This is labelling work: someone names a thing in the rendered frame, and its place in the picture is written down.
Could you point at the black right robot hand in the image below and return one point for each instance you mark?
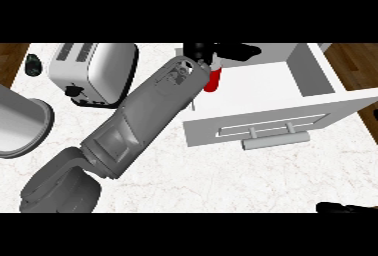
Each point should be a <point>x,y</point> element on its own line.
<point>344,208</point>

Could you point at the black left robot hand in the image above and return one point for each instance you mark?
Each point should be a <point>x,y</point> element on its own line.
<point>230,50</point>

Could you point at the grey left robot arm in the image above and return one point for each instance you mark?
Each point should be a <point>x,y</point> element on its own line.
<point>141,113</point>

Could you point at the white open drawer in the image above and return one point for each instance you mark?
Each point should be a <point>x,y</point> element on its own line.
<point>255,86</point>

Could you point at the white drawer front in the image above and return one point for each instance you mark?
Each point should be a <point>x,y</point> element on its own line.
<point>203,133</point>

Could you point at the white toaster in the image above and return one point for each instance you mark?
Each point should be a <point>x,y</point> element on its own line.
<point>97,71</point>

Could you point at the small dark green object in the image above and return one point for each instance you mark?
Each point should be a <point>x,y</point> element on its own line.
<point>32,65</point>

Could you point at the grey round appliance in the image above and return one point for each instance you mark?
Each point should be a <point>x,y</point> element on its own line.
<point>19,126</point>

